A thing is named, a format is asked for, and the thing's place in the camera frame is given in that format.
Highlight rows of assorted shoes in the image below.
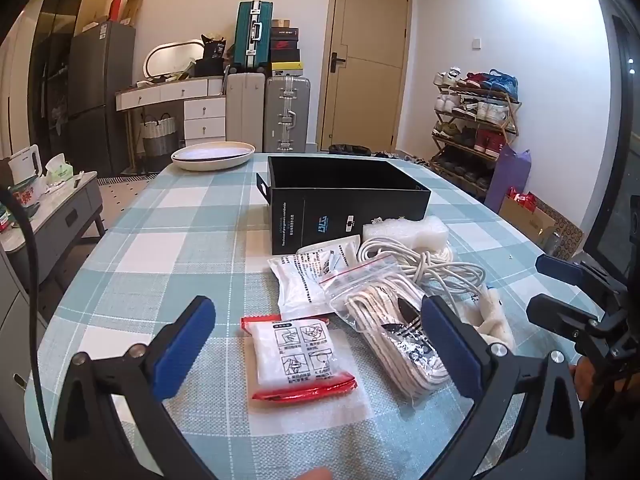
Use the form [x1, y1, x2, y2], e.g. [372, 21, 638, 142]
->
[432, 66, 521, 186]

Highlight white cable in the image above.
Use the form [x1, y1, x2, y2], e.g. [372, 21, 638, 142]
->
[356, 237, 488, 307]

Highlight oval mirror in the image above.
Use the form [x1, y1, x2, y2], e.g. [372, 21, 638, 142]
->
[144, 40, 205, 84]

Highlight red-edged white packet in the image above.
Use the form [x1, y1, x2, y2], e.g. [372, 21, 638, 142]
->
[241, 314, 359, 402]

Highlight patterned brown box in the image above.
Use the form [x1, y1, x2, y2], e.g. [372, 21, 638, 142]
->
[537, 200, 585, 262]

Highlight checkered tablecloth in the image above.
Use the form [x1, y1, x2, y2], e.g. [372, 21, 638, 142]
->
[25, 152, 601, 480]

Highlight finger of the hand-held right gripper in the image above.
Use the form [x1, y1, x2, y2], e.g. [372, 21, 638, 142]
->
[526, 294, 601, 347]
[535, 254, 610, 292]

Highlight purple paper bag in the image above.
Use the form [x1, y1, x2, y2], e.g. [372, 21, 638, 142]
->
[484, 144, 531, 217]

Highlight oval white tray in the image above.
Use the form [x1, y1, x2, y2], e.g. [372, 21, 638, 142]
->
[171, 141, 257, 171]

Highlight clear bag of striped laces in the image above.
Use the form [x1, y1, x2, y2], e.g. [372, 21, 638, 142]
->
[320, 252, 482, 403]

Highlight beige door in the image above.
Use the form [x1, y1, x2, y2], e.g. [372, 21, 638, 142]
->
[316, 0, 414, 154]

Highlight dark glass door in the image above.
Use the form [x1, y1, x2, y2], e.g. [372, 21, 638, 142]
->
[582, 0, 640, 272]

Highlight black cabinet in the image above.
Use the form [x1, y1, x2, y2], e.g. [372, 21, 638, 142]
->
[27, 0, 92, 171]

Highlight person's right hand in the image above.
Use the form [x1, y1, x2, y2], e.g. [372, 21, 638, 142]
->
[571, 359, 597, 402]

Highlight black and red shoe box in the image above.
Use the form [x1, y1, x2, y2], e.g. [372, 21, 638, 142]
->
[270, 38, 301, 64]

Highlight cardboard box with red packets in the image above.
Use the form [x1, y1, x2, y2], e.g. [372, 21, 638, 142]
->
[499, 187, 557, 249]

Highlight teal suitcase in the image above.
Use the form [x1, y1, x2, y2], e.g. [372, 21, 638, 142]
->
[234, 1, 275, 75]

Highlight floral bowl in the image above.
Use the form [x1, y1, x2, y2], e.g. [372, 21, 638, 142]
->
[10, 182, 44, 209]

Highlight grey side table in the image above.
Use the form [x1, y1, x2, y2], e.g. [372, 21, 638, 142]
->
[0, 170, 106, 282]

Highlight person's right forearm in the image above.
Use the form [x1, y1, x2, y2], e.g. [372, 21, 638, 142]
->
[580, 390, 640, 480]

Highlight green tissue pack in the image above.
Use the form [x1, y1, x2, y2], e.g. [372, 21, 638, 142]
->
[45, 154, 74, 184]

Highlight black cardboard box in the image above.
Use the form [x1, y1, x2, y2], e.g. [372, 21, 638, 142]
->
[256, 155, 432, 257]

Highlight silver suitcase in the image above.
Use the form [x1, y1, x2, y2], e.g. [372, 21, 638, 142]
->
[263, 76, 311, 154]

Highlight small clear plastic bag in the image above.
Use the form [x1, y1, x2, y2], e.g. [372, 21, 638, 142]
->
[296, 234, 362, 282]

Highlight white foam block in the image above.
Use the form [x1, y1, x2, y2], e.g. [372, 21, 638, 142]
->
[361, 215, 450, 256]

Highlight white dresser with drawers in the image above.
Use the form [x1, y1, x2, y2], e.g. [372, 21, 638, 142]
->
[116, 77, 227, 147]

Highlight beige suitcase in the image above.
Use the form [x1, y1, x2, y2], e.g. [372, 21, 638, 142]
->
[225, 72, 266, 144]

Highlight black cable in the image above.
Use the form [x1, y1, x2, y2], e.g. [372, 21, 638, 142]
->
[0, 187, 54, 480]

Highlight black bag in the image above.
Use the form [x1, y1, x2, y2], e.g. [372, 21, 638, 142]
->
[194, 34, 229, 79]

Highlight woven basket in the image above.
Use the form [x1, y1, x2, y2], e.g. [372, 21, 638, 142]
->
[141, 115, 177, 159]

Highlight wooden shoe rack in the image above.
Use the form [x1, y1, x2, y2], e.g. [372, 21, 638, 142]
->
[430, 67, 523, 197]

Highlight black and yellow shoe box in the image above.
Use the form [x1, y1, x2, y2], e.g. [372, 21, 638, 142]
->
[270, 61, 305, 79]

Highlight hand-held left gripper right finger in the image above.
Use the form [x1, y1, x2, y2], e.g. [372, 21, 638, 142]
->
[421, 295, 583, 480]

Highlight white kettle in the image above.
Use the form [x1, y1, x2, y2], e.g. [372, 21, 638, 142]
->
[9, 145, 42, 186]

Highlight white printed packet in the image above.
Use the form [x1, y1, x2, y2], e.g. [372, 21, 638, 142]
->
[268, 254, 346, 319]

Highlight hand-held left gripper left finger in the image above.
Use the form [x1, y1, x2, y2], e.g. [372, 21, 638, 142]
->
[52, 296, 217, 480]

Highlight grey refrigerator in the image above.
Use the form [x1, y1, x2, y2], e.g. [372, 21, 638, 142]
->
[67, 22, 137, 177]

